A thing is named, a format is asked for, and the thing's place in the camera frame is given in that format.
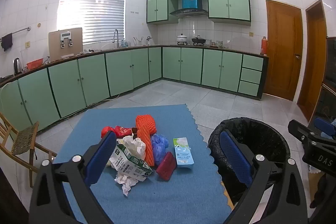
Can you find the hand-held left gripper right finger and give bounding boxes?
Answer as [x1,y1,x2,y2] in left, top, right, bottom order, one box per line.
[219,130,308,224]

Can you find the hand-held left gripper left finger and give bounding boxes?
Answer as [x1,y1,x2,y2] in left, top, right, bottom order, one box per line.
[29,131,117,224]

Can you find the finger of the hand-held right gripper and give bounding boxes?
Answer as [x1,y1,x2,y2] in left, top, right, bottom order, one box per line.
[288,120,319,146]
[314,117,336,138]

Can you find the red plastic bag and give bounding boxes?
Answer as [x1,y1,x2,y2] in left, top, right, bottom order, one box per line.
[101,126,116,139]

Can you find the black bag-lined trash bin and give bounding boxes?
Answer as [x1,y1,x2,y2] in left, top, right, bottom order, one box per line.
[208,117,291,203]

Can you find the green white carton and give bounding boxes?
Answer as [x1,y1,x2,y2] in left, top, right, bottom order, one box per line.
[106,144,153,182]

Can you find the red patterned packet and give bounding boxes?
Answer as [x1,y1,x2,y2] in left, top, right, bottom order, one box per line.
[114,125,132,138]

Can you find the white tissue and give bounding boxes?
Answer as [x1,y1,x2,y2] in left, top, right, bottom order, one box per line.
[116,135,147,161]

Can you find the white paper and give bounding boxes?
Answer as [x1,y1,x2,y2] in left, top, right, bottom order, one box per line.
[114,172,139,197]

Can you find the blue white milk carton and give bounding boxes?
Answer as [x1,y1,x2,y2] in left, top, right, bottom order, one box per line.
[173,137,195,168]

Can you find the orange foam net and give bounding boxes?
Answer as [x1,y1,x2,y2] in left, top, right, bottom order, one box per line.
[135,114,157,167]

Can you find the blue plastic bag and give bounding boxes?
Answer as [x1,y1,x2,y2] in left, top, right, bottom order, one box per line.
[151,133,170,167]

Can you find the cardboard box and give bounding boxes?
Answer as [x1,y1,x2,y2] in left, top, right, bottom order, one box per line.
[309,166,326,201]

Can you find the black glass cabinet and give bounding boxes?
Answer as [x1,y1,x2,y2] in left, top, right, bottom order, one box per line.
[310,36,336,125]

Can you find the blue mat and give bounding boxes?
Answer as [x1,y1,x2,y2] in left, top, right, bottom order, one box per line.
[52,104,233,224]

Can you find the wooden chair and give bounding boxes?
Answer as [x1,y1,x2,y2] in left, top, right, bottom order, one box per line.
[0,112,57,188]

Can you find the green base cabinets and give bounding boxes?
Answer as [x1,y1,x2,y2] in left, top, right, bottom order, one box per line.
[0,46,270,135]

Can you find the red thermos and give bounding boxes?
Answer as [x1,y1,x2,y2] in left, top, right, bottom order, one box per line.
[260,36,268,55]

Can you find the red basin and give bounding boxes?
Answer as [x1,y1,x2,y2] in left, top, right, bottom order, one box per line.
[26,58,44,70]

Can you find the black wok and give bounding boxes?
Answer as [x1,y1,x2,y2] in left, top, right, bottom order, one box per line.
[192,35,206,46]

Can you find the white device on panel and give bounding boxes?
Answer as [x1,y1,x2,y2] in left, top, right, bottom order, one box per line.
[60,32,74,49]

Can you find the white window blind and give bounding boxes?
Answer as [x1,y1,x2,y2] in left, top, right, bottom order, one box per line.
[56,0,127,45]

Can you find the dark towel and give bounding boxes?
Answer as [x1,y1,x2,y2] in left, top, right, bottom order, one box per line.
[1,33,13,52]

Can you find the range hood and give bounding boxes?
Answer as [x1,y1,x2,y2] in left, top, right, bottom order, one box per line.
[169,8,209,18]

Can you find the wooden door with handle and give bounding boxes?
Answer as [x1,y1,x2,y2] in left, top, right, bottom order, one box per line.
[263,0,304,102]

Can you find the metal towel rail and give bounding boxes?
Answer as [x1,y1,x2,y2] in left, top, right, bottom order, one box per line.
[0,27,31,41]

